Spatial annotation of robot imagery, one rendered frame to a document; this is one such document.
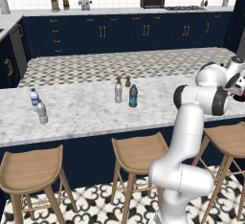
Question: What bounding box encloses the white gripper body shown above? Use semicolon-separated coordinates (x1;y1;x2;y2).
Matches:
227;74;245;98

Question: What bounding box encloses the wooden bar stool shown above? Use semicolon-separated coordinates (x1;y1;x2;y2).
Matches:
109;131;170;224
0;144;78;224
190;121;245;224

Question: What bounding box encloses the dark blue tall cabinet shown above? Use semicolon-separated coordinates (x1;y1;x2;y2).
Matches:
227;0;245;54

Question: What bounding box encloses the black gas hob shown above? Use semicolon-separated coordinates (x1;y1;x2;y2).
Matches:
163;5;208;12

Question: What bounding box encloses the dark bottle with blue cap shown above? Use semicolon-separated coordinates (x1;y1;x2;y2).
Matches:
128;83;139;109

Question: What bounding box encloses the small brown glass bottle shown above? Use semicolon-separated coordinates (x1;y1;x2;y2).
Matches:
124;75;132;89

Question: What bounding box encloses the black toaster oven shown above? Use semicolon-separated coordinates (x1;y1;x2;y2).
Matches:
140;0;167;10

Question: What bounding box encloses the clear bottle with brown cap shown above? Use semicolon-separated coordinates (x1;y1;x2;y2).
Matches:
114;76;123;104

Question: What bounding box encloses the dark blue base cupboards run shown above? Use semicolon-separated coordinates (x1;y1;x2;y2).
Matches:
21;11;233;59

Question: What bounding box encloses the dark blue island base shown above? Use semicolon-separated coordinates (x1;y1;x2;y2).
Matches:
0;116;245;211

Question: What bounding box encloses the grey utensil rack stand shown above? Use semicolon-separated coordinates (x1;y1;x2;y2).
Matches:
76;0;94;11

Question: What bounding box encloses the wooden knife block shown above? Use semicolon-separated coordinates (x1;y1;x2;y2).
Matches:
61;0;71;11

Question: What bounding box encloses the water bottle with blue label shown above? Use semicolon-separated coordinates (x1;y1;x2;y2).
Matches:
30;87;40;113

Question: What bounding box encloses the grey dishwasher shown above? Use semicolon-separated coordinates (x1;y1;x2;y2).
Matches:
9;25;29;79

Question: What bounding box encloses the dark blue side cupboard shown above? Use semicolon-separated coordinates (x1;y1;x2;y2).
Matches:
0;34;22;90

